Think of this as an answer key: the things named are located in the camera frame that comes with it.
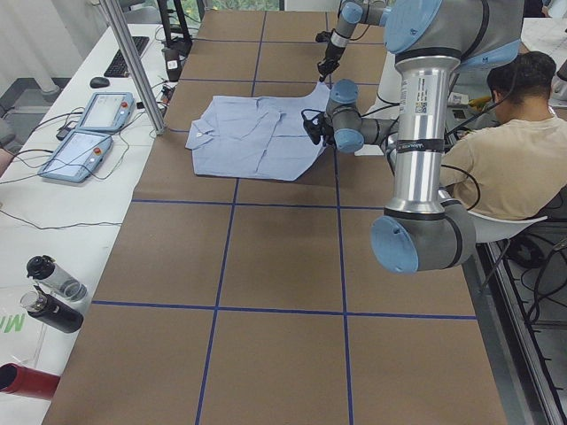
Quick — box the black monitor stand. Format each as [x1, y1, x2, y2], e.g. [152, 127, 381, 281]
[157, 0, 193, 57]

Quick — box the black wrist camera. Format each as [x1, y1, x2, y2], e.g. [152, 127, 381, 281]
[300, 108, 324, 145]

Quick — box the teach pendant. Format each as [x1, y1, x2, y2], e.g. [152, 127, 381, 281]
[75, 92, 136, 133]
[37, 130, 113, 183]

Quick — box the black computer mouse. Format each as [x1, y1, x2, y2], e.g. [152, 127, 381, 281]
[89, 76, 110, 89]

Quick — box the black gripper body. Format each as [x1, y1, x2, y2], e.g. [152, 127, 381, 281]
[317, 58, 339, 75]
[321, 122, 336, 149]

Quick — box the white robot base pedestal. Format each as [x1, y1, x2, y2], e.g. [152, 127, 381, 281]
[367, 51, 401, 120]

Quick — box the black water bottle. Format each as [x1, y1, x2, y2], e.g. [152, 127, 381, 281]
[20, 290, 83, 334]

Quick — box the light blue striped shirt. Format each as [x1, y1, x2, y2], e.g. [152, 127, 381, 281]
[185, 83, 330, 182]

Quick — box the red bottle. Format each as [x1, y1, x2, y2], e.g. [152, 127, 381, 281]
[1, 363, 60, 400]

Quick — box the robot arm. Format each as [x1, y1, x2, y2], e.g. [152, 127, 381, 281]
[318, 1, 524, 274]
[315, 1, 392, 82]

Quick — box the aluminium frame post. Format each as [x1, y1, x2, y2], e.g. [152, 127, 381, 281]
[99, 0, 166, 135]

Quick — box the white chair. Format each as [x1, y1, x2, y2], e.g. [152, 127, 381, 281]
[468, 211, 548, 243]

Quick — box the clear water bottle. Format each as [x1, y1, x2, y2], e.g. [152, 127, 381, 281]
[26, 255, 88, 302]

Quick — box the black keyboard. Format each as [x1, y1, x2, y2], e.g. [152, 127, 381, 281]
[103, 35, 151, 79]

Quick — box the upper teach pendant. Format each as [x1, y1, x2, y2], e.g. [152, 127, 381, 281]
[75, 92, 136, 133]

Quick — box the seated person beige shirt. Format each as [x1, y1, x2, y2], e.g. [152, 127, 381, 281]
[439, 51, 566, 220]

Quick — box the lower teach pendant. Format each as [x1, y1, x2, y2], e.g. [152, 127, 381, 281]
[37, 130, 113, 183]

